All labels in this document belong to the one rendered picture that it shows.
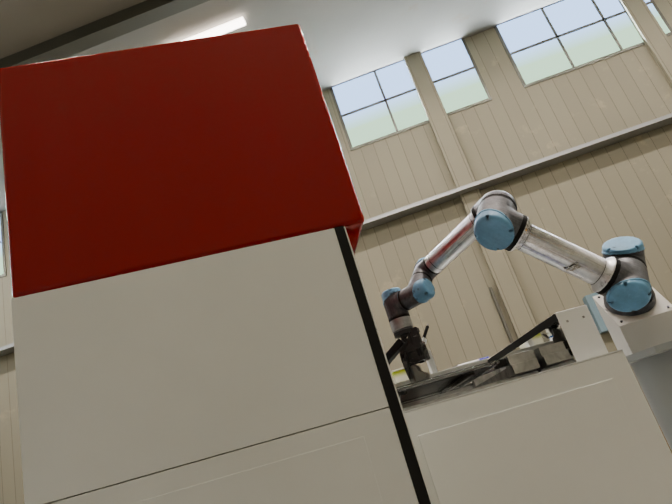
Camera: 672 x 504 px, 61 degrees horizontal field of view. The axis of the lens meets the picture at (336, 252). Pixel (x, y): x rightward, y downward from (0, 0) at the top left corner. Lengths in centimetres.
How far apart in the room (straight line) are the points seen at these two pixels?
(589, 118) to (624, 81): 85
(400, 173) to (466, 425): 819
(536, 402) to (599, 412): 15
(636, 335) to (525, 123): 800
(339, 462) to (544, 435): 54
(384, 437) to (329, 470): 12
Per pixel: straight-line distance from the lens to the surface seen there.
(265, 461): 113
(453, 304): 864
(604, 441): 152
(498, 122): 981
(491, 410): 142
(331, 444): 114
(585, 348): 162
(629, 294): 181
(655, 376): 199
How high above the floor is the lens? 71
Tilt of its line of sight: 21 degrees up
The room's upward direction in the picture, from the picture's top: 17 degrees counter-clockwise
